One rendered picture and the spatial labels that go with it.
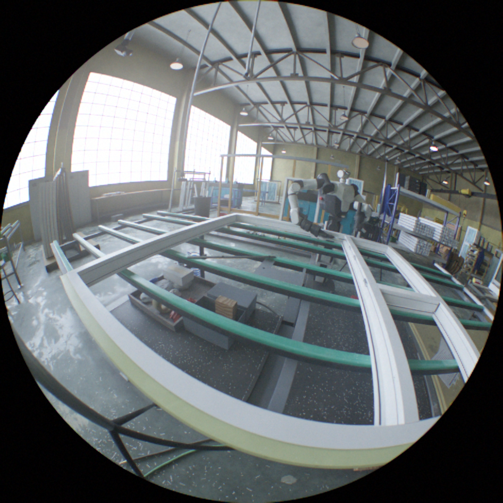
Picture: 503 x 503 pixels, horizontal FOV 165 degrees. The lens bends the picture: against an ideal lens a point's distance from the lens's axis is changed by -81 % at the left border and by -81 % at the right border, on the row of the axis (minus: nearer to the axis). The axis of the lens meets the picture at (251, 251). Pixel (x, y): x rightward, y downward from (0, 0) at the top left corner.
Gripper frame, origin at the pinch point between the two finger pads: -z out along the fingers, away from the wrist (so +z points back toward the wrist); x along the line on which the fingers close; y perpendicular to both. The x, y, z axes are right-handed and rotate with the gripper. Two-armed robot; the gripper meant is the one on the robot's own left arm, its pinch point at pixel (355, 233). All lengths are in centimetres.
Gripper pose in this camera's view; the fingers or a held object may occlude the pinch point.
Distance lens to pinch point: 154.6
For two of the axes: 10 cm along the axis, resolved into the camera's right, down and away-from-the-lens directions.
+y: 9.2, 2.2, -3.2
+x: -3.7, 3.1, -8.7
